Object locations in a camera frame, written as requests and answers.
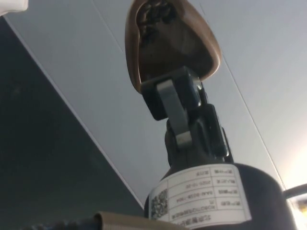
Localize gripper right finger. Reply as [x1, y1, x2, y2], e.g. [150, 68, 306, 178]
[186, 71, 234, 166]

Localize coffee beans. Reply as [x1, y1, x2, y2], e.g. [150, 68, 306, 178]
[136, 0, 180, 47]

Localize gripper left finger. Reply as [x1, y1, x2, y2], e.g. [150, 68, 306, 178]
[141, 67, 200, 168]

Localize black cable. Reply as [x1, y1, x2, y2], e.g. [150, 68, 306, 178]
[282, 183, 307, 200]

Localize beige strap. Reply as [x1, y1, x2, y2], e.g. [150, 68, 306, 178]
[93, 210, 179, 230]

